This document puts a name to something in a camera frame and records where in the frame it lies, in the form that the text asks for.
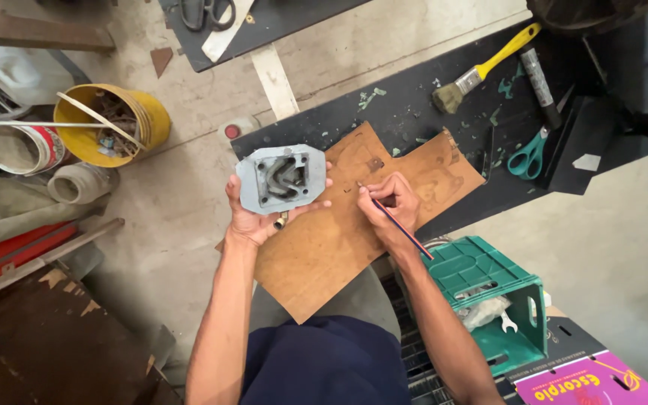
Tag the person's left hand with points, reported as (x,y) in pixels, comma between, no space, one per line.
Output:
(251,225)

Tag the person's right hand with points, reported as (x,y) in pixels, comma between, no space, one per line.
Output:
(400,219)

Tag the red and blue striped pencil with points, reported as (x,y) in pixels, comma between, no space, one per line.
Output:
(415,242)

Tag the grey metal valve plate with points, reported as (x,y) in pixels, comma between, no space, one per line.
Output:
(279,177)

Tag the brown gasket paper sheet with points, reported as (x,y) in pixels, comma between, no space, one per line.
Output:
(313,264)

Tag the green plastic crate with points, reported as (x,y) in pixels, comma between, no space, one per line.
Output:
(470,267)

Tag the clear plastic bag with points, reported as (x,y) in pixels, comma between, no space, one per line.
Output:
(484,312)

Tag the yellow plastic bucket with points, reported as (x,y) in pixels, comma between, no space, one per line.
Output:
(155,124)

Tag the white wooden plank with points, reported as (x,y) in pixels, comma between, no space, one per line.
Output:
(276,84)

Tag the small silver wrench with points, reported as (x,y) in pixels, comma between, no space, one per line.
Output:
(507,322)

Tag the heap of rusty metal scraps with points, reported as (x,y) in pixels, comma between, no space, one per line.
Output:
(121,138)

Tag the long wooden stick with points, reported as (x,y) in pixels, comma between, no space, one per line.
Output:
(82,239)

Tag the white plastic jar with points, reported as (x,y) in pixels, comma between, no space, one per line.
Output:
(85,183)

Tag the white paper strip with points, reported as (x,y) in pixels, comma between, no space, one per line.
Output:
(220,45)

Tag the brown triangular paper scrap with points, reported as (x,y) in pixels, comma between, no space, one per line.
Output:
(161,59)

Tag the grey marker with black tip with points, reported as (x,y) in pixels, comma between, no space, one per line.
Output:
(538,81)

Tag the white paper scrap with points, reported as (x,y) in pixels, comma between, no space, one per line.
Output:
(587,162)

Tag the worn brown wooden board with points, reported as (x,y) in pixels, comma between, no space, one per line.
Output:
(48,343)

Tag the red metal pipes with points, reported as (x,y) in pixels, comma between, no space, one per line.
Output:
(14,250)

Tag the beige cloth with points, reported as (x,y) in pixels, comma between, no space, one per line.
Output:
(9,205)

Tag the white bucket with red label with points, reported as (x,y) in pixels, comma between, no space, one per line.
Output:
(20,149)

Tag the pink and black cardboard box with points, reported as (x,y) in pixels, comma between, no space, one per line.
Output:
(583,382)

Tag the thin metal rod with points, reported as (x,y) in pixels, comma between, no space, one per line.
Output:
(14,124)

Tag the white plastic jug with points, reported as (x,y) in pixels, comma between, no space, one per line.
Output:
(26,73)

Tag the dark round metal vessel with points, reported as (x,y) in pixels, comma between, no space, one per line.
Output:
(583,14)

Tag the brown wooden beam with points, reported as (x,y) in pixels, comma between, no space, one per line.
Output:
(31,34)

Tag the white switch with red button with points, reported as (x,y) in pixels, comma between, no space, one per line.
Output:
(233,131)

